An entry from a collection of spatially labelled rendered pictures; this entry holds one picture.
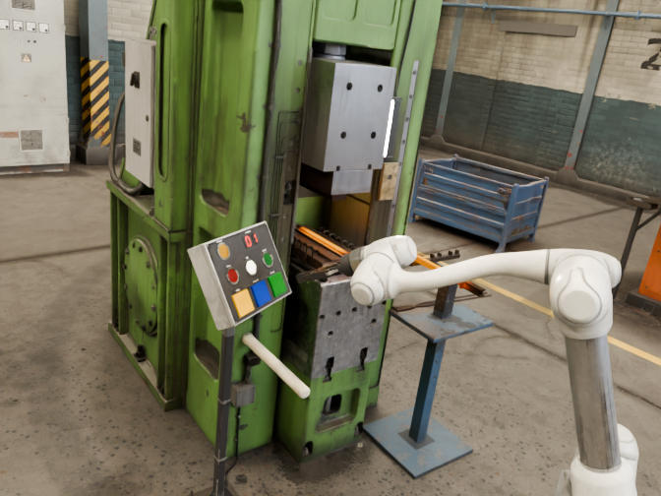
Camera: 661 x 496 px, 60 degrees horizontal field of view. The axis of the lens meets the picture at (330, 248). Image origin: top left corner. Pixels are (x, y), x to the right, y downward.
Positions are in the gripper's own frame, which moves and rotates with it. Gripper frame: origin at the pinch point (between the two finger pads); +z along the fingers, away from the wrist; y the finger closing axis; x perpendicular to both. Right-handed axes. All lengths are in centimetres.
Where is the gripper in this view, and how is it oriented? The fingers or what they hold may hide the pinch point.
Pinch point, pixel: (306, 277)
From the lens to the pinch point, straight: 198.5
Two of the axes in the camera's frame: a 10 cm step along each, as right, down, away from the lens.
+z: -8.1, 2.4, 5.3
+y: 4.8, -2.5, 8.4
